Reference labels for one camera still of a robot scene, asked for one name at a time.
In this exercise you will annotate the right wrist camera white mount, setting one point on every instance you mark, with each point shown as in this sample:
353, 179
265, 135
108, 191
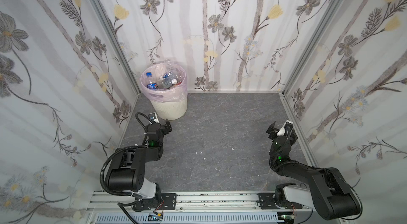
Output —
286, 129

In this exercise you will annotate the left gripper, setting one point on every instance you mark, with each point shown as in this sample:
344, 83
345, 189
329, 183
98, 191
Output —
161, 127

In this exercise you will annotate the left aluminium corner post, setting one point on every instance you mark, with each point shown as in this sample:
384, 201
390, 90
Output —
109, 30

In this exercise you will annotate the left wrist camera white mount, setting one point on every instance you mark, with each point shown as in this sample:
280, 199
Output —
153, 117

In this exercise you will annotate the clear ribbed bottle white cap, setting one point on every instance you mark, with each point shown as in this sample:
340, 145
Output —
166, 83

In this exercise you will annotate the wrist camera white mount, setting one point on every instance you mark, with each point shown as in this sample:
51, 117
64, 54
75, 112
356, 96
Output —
153, 117
286, 129

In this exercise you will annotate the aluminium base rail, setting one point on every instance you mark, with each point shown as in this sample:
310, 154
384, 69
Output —
198, 202

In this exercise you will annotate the pink bin liner bag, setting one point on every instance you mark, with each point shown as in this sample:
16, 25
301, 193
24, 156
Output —
175, 93

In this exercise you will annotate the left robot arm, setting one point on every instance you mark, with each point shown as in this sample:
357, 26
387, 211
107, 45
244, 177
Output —
123, 173

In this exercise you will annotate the white slotted cable duct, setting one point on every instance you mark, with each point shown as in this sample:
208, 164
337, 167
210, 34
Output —
190, 218

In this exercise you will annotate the cream waste bin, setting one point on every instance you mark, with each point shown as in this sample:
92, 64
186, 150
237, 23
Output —
170, 110

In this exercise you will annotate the Pepsi blue label bottle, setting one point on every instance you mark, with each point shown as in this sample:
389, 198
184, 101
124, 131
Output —
151, 81

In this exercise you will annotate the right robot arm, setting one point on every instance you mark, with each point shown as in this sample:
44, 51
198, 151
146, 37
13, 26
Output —
326, 191

